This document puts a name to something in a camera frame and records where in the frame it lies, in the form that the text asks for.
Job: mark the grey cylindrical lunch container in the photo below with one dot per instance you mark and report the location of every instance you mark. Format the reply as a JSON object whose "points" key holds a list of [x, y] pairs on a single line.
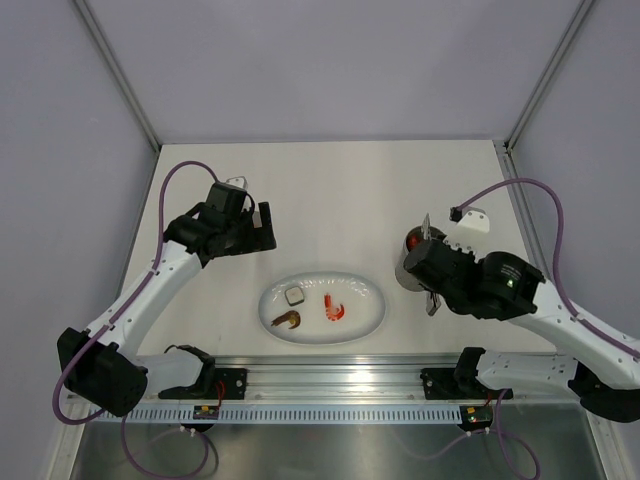
{"points": [[406, 280]]}

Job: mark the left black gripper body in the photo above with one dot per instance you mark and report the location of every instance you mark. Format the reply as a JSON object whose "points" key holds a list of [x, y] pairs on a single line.
{"points": [[243, 238]]}

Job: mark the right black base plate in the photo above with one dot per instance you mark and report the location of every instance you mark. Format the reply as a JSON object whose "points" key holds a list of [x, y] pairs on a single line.
{"points": [[448, 383]]}

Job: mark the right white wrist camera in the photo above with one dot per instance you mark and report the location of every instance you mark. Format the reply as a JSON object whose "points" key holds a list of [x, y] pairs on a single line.
{"points": [[470, 219]]}

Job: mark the red white crab stick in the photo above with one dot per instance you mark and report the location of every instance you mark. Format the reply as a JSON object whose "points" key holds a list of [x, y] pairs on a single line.
{"points": [[333, 312]]}

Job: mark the black and white sushi piece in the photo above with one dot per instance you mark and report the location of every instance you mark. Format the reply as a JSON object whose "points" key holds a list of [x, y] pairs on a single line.
{"points": [[294, 296]]}

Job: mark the brown shrimp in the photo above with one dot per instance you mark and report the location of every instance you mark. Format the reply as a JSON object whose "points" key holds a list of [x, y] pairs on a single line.
{"points": [[291, 317]]}

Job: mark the slotted cable duct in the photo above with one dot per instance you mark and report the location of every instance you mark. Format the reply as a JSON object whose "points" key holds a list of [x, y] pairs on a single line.
{"points": [[312, 414]]}

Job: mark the white oval plate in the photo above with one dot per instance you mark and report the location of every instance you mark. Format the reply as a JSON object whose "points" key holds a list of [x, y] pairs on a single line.
{"points": [[364, 302]]}

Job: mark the aluminium mounting rail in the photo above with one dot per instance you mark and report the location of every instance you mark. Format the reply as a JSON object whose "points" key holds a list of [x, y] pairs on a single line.
{"points": [[375, 377]]}

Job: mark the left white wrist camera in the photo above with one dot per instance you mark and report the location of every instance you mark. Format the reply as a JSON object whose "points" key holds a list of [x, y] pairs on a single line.
{"points": [[239, 182]]}

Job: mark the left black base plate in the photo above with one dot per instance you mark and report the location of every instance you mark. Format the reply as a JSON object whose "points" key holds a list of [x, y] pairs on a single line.
{"points": [[219, 383]]}

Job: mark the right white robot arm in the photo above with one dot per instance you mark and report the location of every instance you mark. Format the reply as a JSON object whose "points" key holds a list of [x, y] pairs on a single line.
{"points": [[596, 364]]}

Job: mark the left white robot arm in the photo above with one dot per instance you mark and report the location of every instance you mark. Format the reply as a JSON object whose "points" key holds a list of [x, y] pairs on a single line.
{"points": [[101, 363]]}

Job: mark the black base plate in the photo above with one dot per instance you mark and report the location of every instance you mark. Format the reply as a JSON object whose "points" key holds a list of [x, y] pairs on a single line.
{"points": [[219, 383], [448, 383]]}

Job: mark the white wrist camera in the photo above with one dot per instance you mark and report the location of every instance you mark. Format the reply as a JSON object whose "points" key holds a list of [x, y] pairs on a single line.
{"points": [[470, 219], [239, 182]]}

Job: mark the metal tongs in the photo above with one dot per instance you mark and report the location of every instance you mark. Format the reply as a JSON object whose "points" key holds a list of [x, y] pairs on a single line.
{"points": [[430, 232]]}

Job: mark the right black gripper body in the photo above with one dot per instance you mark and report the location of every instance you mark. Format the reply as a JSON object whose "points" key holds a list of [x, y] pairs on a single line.
{"points": [[455, 305]]}

